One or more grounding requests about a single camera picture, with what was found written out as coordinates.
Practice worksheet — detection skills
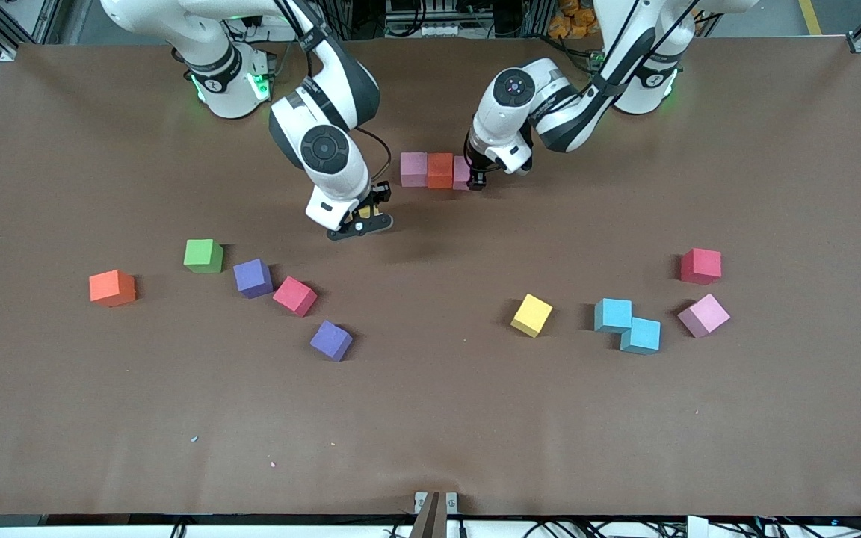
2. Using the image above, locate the orange foam block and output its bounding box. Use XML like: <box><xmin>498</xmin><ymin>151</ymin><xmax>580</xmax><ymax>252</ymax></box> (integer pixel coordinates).
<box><xmin>427</xmin><ymin>152</ymin><xmax>454</xmax><ymax>189</ymax></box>
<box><xmin>89</xmin><ymin>269</ymin><xmax>137</xmax><ymax>308</ymax></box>

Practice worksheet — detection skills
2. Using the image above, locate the red foam block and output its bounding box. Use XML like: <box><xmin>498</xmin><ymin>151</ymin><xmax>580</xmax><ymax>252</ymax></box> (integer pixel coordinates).
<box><xmin>273</xmin><ymin>276</ymin><xmax>318</xmax><ymax>318</ymax></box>
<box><xmin>680</xmin><ymin>247</ymin><xmax>723</xmax><ymax>286</ymax></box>

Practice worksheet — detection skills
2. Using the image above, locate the purple foam block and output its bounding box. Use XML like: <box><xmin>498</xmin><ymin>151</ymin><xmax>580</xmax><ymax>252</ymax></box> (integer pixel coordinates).
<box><xmin>309</xmin><ymin>320</ymin><xmax>354</xmax><ymax>362</ymax></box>
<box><xmin>233</xmin><ymin>258</ymin><xmax>274</xmax><ymax>300</ymax></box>

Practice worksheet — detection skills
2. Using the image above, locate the green foam block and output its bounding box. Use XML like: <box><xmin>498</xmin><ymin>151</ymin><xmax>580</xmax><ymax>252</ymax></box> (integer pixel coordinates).
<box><xmin>183</xmin><ymin>238</ymin><xmax>225</xmax><ymax>274</ymax></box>

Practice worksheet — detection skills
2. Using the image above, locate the pile of orange objects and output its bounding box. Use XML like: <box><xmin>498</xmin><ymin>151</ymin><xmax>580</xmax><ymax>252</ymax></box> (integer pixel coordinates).
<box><xmin>548</xmin><ymin>0</ymin><xmax>603</xmax><ymax>40</ymax></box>

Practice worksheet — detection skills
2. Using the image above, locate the blue foam block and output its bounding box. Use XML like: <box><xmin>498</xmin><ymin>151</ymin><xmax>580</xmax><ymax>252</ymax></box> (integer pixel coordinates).
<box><xmin>593</xmin><ymin>297</ymin><xmax>633</xmax><ymax>334</ymax></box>
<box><xmin>620</xmin><ymin>317</ymin><xmax>661</xmax><ymax>356</ymax></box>

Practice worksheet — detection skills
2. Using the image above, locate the brown paper table cover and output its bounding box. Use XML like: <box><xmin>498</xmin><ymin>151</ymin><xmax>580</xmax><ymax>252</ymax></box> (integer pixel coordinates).
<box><xmin>0</xmin><ymin>37</ymin><xmax>861</xmax><ymax>518</ymax></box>

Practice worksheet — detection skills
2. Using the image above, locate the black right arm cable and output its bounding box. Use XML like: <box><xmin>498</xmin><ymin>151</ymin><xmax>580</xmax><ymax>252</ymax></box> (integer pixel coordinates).
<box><xmin>356</xmin><ymin>127</ymin><xmax>392</xmax><ymax>184</ymax></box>

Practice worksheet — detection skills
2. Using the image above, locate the metal mount bracket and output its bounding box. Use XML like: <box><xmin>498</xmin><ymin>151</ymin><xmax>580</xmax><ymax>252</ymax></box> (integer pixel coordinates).
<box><xmin>410</xmin><ymin>491</ymin><xmax>460</xmax><ymax>538</ymax></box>

